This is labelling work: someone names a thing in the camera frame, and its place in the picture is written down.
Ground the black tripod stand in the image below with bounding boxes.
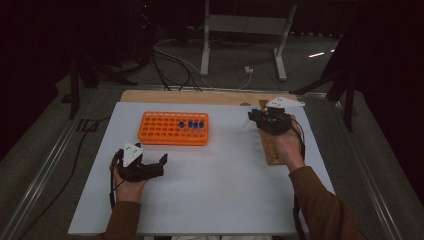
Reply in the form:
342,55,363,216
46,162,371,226
289,31,356,133
67,54,139,120

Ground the orange plastic tube rack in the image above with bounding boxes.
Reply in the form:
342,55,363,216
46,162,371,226
137,111,210,147

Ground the wooden tube rack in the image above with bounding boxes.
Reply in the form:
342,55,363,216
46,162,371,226
258,99,286,167

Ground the left hand-held gripper cable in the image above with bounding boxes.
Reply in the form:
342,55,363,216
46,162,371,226
108,150,124,210

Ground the long white floor cable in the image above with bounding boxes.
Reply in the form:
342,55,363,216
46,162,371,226
152,44,214,89

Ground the long black floor cable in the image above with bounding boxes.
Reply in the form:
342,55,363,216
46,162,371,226
16,116,113,240

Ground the white metal desk frame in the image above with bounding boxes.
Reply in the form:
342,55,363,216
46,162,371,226
199,0,299,82

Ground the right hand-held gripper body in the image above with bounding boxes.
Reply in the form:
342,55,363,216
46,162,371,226
253,96,306,137

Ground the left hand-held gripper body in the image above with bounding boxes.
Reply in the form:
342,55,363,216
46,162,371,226
114,141,167,183

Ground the short white plug cable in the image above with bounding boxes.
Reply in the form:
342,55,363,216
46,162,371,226
237,71,253,91

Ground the person's right hand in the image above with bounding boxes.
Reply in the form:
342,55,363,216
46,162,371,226
268,114,306,173

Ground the aluminium frame rail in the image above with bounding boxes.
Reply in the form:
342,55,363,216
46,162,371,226
328,96,406,240
0,87,98,240

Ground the person's left hand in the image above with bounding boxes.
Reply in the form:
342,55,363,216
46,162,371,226
111,164,148,204

